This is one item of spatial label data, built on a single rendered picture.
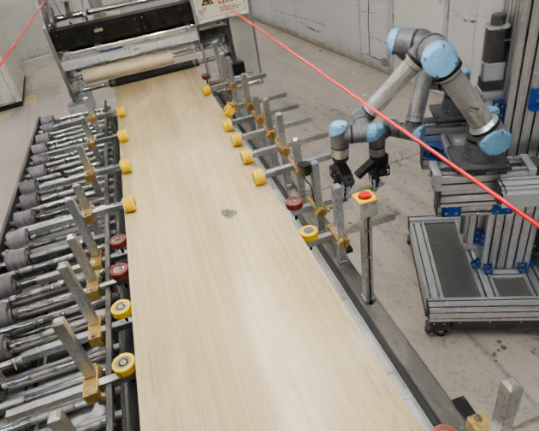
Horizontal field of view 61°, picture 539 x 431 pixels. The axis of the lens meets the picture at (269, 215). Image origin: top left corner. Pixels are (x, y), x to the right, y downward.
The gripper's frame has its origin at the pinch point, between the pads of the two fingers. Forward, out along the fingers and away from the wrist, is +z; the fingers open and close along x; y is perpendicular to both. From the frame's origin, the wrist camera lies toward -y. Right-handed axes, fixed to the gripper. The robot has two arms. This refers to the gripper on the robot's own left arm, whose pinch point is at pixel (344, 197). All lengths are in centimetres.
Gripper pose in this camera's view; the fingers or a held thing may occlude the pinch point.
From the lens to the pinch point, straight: 207.6
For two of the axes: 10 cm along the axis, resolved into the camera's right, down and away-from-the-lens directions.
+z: 1.4, 8.0, 5.8
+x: -9.5, 2.8, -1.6
